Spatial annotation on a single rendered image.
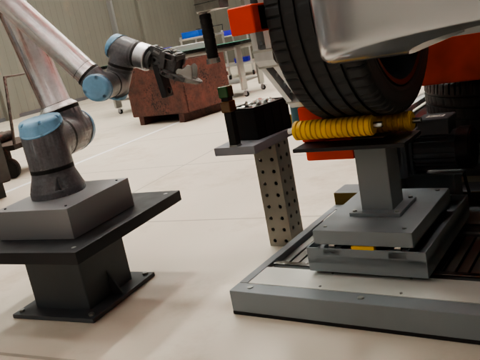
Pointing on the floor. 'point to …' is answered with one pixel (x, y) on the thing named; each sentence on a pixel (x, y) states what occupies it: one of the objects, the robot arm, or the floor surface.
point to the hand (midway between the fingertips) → (198, 83)
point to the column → (278, 193)
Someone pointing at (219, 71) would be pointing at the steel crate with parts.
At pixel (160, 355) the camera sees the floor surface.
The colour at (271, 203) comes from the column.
